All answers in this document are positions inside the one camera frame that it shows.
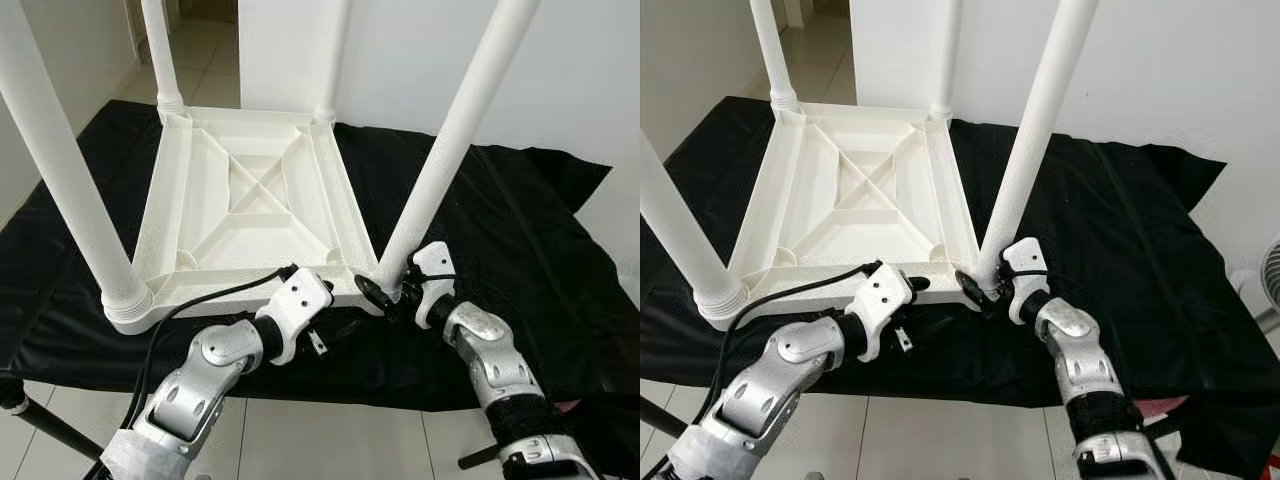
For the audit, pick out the black metal table leg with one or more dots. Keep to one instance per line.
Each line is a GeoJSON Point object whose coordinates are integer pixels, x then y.
{"type": "Point", "coordinates": [50, 425]}
{"type": "Point", "coordinates": [1165, 425]}
{"type": "Point", "coordinates": [660, 415]}
{"type": "Point", "coordinates": [480, 458]}

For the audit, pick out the black cloth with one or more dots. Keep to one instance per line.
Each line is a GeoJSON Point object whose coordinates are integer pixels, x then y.
{"type": "Point", "coordinates": [540, 280]}
{"type": "Point", "coordinates": [1150, 280]}

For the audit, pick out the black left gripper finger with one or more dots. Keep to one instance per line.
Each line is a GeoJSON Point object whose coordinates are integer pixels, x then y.
{"type": "Point", "coordinates": [337, 288]}
{"type": "Point", "coordinates": [918, 285]}

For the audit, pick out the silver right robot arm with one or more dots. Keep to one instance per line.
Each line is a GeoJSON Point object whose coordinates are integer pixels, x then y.
{"type": "Point", "coordinates": [1080, 350]}
{"type": "Point", "coordinates": [490, 360]}

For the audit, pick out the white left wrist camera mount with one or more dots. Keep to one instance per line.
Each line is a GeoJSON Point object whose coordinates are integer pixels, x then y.
{"type": "Point", "coordinates": [885, 300]}
{"type": "Point", "coordinates": [300, 300]}

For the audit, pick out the white plastic table top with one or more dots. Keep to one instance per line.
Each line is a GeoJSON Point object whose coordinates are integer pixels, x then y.
{"type": "Point", "coordinates": [860, 230]}
{"type": "Point", "coordinates": [250, 240]}

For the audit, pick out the white plastic table leg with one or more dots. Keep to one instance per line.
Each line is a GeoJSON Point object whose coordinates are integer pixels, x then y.
{"type": "Point", "coordinates": [333, 60]}
{"type": "Point", "coordinates": [945, 60]}
{"type": "Point", "coordinates": [680, 230]}
{"type": "Point", "coordinates": [60, 170]}
{"type": "Point", "coordinates": [1040, 120]}
{"type": "Point", "coordinates": [460, 120]}
{"type": "Point", "coordinates": [160, 50]}
{"type": "Point", "coordinates": [775, 50]}

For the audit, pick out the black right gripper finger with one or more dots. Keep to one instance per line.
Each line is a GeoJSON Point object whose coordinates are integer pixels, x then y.
{"type": "Point", "coordinates": [375, 293]}
{"type": "Point", "coordinates": [972, 288]}

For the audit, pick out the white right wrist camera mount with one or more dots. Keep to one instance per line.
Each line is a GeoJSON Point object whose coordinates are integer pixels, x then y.
{"type": "Point", "coordinates": [435, 265]}
{"type": "Point", "coordinates": [1025, 265]}

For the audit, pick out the pink cushion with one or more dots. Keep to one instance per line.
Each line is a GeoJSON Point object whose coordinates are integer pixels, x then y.
{"type": "Point", "coordinates": [1165, 405]}
{"type": "Point", "coordinates": [570, 405]}

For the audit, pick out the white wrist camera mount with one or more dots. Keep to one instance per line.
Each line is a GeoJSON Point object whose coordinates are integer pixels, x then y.
{"type": "Point", "coordinates": [435, 265]}
{"type": "Point", "coordinates": [885, 300]}
{"type": "Point", "coordinates": [1025, 265]}
{"type": "Point", "coordinates": [300, 300]}

